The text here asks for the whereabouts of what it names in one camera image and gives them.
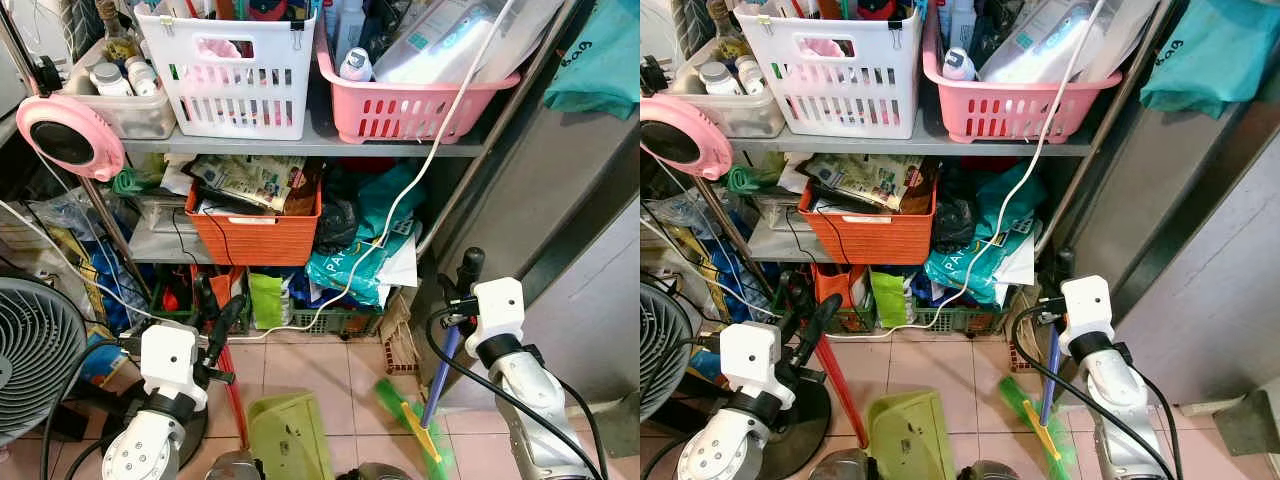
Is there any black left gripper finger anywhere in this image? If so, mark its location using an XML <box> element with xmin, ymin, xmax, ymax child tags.
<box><xmin>212</xmin><ymin>294</ymin><xmax>249</xmax><ymax>346</ymax></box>
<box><xmin>783</xmin><ymin>270</ymin><xmax>813</xmax><ymax>336</ymax></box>
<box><xmin>195</xmin><ymin>272</ymin><xmax>221</xmax><ymax>341</ymax></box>
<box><xmin>800</xmin><ymin>292</ymin><xmax>843</xmax><ymax>346</ymax></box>

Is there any blue-handled green broom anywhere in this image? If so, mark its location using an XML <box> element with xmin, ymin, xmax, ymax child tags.
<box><xmin>998</xmin><ymin>325</ymin><xmax>1079</xmax><ymax>479</ymax></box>
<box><xmin>374</xmin><ymin>322</ymin><xmax>466</xmax><ymax>480</ymax></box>

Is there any green dustpan with red handle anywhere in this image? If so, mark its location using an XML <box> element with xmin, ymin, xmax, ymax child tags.
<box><xmin>213</xmin><ymin>340</ymin><xmax>336</xmax><ymax>480</ymax></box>
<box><xmin>815</xmin><ymin>335</ymin><xmax>958</xmax><ymax>480</ymax></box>

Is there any lime green bag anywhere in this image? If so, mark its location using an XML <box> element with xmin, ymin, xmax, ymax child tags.
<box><xmin>870</xmin><ymin>268</ymin><xmax>909</xmax><ymax>329</ymax></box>
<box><xmin>248</xmin><ymin>270</ymin><xmax>286</xmax><ymax>331</ymax></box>

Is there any orange plastic basket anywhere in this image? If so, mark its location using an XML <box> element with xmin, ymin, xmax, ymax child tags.
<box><xmin>184</xmin><ymin>180</ymin><xmax>324</xmax><ymax>267</ymax></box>
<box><xmin>797</xmin><ymin>180</ymin><xmax>938</xmax><ymax>266</ymax></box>

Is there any teal plastic bag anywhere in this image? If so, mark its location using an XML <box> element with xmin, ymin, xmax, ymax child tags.
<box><xmin>305</xmin><ymin>165</ymin><xmax>426</xmax><ymax>309</ymax></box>
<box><xmin>922</xmin><ymin>165</ymin><xmax>1041</xmax><ymax>306</ymax></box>

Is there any silver left robot leg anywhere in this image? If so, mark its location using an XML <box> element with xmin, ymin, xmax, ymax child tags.
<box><xmin>205</xmin><ymin>450</ymin><xmax>263</xmax><ymax>480</ymax></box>
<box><xmin>810</xmin><ymin>448</ymin><xmax>881</xmax><ymax>480</ymax></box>

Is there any silver robot leg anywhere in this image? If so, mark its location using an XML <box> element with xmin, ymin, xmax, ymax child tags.
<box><xmin>950</xmin><ymin>460</ymin><xmax>1021</xmax><ymax>480</ymax></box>
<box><xmin>205</xmin><ymin>450</ymin><xmax>263</xmax><ymax>480</ymax></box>
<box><xmin>335</xmin><ymin>462</ymin><xmax>413</xmax><ymax>480</ymax></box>
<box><xmin>810</xmin><ymin>448</ymin><xmax>881</xmax><ymax>480</ymax></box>

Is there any green plastic crate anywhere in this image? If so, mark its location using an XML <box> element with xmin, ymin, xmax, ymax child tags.
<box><xmin>150</xmin><ymin>280</ymin><xmax>386</xmax><ymax>339</ymax></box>
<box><xmin>770</xmin><ymin>290</ymin><xmax>1011</xmax><ymax>336</ymax></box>

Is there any grey metal cabinet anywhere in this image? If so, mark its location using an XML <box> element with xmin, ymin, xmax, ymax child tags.
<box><xmin>430</xmin><ymin>0</ymin><xmax>641</xmax><ymax>411</ymax></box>
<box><xmin>1040</xmin><ymin>0</ymin><xmax>1280</xmax><ymax>406</ymax></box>

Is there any black plastic bag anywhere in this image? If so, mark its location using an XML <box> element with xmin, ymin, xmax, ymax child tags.
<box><xmin>315</xmin><ymin>195</ymin><xmax>361</xmax><ymax>251</ymax></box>
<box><xmin>935</xmin><ymin>195</ymin><xmax>981</xmax><ymax>251</ymax></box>

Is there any printed paper package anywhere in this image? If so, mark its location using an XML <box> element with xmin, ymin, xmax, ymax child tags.
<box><xmin>805</xmin><ymin>153</ymin><xmax>936</xmax><ymax>213</ymax></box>
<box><xmin>188</xmin><ymin>155</ymin><xmax>311</xmax><ymax>213</ymax></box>

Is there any green tape roll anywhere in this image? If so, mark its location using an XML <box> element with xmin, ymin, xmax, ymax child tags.
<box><xmin>112</xmin><ymin>168</ymin><xmax>161</xmax><ymax>196</ymax></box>
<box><xmin>727</xmin><ymin>165</ymin><xmax>791</xmax><ymax>194</ymax></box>

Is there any grey electric fan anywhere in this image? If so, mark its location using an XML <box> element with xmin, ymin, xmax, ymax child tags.
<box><xmin>0</xmin><ymin>276</ymin><xmax>89</xmax><ymax>449</ymax></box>
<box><xmin>640</xmin><ymin>278</ymin><xmax>679</xmax><ymax>421</ymax></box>

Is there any pink plastic basket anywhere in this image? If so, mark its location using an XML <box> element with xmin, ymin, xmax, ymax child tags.
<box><xmin>316</xmin><ymin>20</ymin><xmax>523</xmax><ymax>146</ymax></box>
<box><xmin>920</xmin><ymin>15</ymin><xmax>1123</xmax><ymax>144</ymax></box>

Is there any silver right robot leg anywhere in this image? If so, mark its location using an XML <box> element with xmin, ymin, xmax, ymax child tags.
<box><xmin>950</xmin><ymin>460</ymin><xmax>1021</xmax><ymax>480</ymax></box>
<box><xmin>335</xmin><ymin>462</ymin><xmax>413</xmax><ymax>480</ymax></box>

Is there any grey metal shelf rack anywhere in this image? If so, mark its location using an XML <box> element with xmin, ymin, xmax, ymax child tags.
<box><xmin>640</xmin><ymin>0</ymin><xmax>1191</xmax><ymax>331</ymax></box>
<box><xmin>0</xmin><ymin>0</ymin><xmax>601</xmax><ymax>331</ymax></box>

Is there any clear plastic container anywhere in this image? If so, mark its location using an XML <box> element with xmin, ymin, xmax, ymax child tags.
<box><xmin>668</xmin><ymin>45</ymin><xmax>786</xmax><ymax>139</ymax></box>
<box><xmin>62</xmin><ymin>40</ymin><xmax>178</xmax><ymax>141</ymax></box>

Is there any dark grey wedge block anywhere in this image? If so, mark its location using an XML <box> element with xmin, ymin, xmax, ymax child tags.
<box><xmin>590</xmin><ymin>392</ymin><xmax>641</xmax><ymax>461</ymax></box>
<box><xmin>1215</xmin><ymin>385</ymin><xmax>1280</xmax><ymax>457</ymax></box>

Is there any white plastic basket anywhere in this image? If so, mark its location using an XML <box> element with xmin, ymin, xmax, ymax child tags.
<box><xmin>735</xmin><ymin>0</ymin><xmax>926</xmax><ymax>141</ymax></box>
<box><xmin>135</xmin><ymin>0</ymin><xmax>319</xmax><ymax>141</ymax></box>

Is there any white plastic package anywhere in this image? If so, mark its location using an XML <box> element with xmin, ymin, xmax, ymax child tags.
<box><xmin>978</xmin><ymin>0</ymin><xmax>1161</xmax><ymax>86</ymax></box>
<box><xmin>372</xmin><ymin>0</ymin><xmax>561</xmax><ymax>86</ymax></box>

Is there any white pill bottle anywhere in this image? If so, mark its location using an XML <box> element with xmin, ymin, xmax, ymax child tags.
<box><xmin>125</xmin><ymin>55</ymin><xmax>161</xmax><ymax>96</ymax></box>
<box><xmin>735</xmin><ymin>55</ymin><xmax>769</xmax><ymax>94</ymax></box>
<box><xmin>698</xmin><ymin>62</ymin><xmax>739</xmax><ymax>96</ymax></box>
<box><xmin>88</xmin><ymin>62</ymin><xmax>136</xmax><ymax>98</ymax></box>

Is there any glass oil bottle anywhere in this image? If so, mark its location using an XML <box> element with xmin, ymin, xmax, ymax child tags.
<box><xmin>100</xmin><ymin>0</ymin><xmax>141</xmax><ymax>61</ymax></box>
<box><xmin>708</xmin><ymin>0</ymin><xmax>751</xmax><ymax>61</ymax></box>

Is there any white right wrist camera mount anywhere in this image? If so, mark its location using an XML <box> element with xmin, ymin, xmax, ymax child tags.
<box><xmin>1059</xmin><ymin>275</ymin><xmax>1115</xmax><ymax>343</ymax></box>
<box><xmin>464</xmin><ymin>277</ymin><xmax>527</xmax><ymax>346</ymax></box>

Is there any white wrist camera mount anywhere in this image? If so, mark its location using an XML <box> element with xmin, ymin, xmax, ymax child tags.
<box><xmin>464</xmin><ymin>277</ymin><xmax>527</xmax><ymax>346</ymax></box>
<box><xmin>719</xmin><ymin>321</ymin><xmax>783</xmax><ymax>398</ymax></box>
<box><xmin>139</xmin><ymin>319</ymin><xmax>202</xmax><ymax>399</ymax></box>
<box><xmin>1059</xmin><ymin>275</ymin><xmax>1115</xmax><ymax>343</ymax></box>

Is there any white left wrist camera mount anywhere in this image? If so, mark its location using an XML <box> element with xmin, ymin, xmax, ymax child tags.
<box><xmin>139</xmin><ymin>319</ymin><xmax>202</xmax><ymax>399</ymax></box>
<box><xmin>719</xmin><ymin>321</ymin><xmax>783</xmax><ymax>398</ymax></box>

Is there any white cable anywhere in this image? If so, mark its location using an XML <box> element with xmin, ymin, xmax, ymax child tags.
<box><xmin>150</xmin><ymin>0</ymin><xmax>516</xmax><ymax>343</ymax></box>
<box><xmin>800</xmin><ymin>0</ymin><xmax>1111</xmax><ymax>341</ymax></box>

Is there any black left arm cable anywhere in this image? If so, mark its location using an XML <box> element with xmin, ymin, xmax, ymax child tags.
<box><xmin>640</xmin><ymin>338</ymin><xmax>723</xmax><ymax>480</ymax></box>
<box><xmin>38</xmin><ymin>335</ymin><xmax>146</xmax><ymax>480</ymax></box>

